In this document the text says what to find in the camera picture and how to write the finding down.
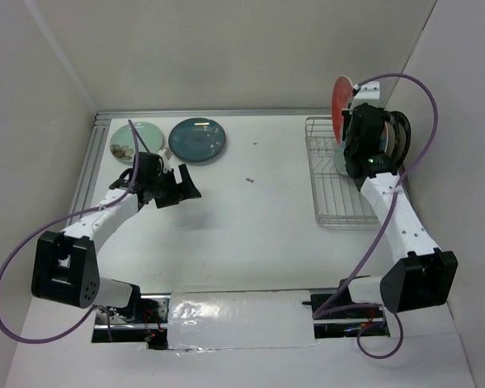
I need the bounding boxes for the aluminium frame rail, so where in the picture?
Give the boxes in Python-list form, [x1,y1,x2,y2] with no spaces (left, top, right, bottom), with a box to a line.
[70,120,110,213]
[95,108,331,124]

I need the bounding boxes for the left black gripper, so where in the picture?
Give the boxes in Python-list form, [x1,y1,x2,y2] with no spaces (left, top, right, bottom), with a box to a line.
[149,163,201,209]

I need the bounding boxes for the mint green flower plate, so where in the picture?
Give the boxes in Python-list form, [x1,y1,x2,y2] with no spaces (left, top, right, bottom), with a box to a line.
[334,141,348,176]
[110,121,164,165]

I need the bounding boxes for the dark teal plate back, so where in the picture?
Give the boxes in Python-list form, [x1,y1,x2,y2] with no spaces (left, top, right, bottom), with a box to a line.
[167,118,226,163]

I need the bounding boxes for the black rimmed beige plate back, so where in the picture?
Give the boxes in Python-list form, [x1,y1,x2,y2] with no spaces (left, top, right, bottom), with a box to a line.
[385,111,407,167]

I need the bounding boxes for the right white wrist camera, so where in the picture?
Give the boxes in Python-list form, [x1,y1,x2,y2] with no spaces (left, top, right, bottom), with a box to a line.
[347,81,381,110]

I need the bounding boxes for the aluminium frame rail back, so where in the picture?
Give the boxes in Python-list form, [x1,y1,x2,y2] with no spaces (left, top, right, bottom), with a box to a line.
[95,108,331,124]

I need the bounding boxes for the black rimmed beige plate front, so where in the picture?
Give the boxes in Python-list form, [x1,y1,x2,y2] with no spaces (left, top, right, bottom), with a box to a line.
[391,111,411,169]

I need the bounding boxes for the mint green flower plate back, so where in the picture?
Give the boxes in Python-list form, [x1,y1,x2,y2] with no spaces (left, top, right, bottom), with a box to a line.
[110,121,164,165]

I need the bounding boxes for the black rimmed beige plate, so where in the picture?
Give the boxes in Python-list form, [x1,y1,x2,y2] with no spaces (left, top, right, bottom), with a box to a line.
[385,111,407,167]
[391,111,411,169]

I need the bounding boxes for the red teal floral plate back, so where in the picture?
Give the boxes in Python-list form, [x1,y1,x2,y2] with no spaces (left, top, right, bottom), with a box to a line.
[331,75,354,145]

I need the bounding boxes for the red teal floral plate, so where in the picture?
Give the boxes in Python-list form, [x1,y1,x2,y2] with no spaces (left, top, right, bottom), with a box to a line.
[380,114,392,155]
[331,75,354,145]

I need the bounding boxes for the white foil cover sheet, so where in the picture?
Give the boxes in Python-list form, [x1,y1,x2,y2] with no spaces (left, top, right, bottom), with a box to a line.
[167,290,316,351]

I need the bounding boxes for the mint green flower plate front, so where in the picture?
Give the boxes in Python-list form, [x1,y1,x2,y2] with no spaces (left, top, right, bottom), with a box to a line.
[334,141,348,176]

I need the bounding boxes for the white wire dish rack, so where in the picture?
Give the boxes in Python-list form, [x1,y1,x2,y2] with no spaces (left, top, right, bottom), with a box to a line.
[305,116,379,230]

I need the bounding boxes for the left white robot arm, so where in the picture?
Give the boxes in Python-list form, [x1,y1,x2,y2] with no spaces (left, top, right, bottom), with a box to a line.
[32,152,201,323]

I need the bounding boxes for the aluminium frame rail left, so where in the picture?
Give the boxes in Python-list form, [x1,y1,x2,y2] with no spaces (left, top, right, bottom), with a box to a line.
[70,120,110,213]

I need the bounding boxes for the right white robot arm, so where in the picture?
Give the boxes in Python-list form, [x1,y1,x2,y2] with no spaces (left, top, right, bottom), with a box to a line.
[336,103,458,317]

